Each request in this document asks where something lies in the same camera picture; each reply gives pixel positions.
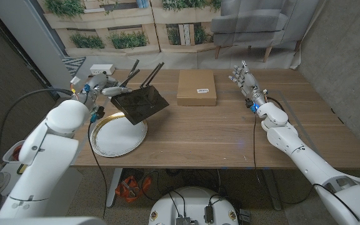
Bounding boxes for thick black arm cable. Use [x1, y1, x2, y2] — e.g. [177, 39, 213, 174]
[0, 87, 75, 217]

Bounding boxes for white paper plate gold rim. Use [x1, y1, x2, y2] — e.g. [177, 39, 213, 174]
[90, 112, 149, 158]

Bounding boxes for brown cardboard packing box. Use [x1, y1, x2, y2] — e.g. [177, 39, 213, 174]
[176, 69, 218, 108]

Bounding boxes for white power strip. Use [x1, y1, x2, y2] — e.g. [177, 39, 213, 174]
[89, 64, 116, 77]

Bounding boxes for black router with antennas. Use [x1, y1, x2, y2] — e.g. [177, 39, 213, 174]
[110, 59, 170, 126]

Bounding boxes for orange tool under table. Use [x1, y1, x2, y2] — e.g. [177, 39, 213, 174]
[114, 175, 153, 204]

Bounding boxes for dark table leg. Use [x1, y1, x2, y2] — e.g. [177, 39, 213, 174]
[261, 170, 283, 212]

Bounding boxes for white table leg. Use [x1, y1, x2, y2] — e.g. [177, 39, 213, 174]
[105, 168, 123, 209]

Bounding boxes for white bin red contents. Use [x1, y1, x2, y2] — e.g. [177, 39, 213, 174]
[1, 139, 26, 164]

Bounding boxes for printed garden backdrop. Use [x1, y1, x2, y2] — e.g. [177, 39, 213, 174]
[37, 0, 321, 71]

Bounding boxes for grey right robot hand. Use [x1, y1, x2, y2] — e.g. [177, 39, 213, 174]
[229, 60, 267, 108]

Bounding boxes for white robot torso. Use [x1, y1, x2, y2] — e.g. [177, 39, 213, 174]
[147, 186, 240, 225]

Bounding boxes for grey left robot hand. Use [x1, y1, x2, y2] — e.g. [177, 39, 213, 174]
[81, 72, 133, 103]

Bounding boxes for small black adapter box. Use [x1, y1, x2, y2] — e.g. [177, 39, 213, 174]
[239, 209, 252, 224]

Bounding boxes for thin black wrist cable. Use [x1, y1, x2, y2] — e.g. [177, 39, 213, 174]
[87, 120, 108, 220]

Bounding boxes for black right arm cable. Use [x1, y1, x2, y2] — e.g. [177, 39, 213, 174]
[251, 96, 359, 223]

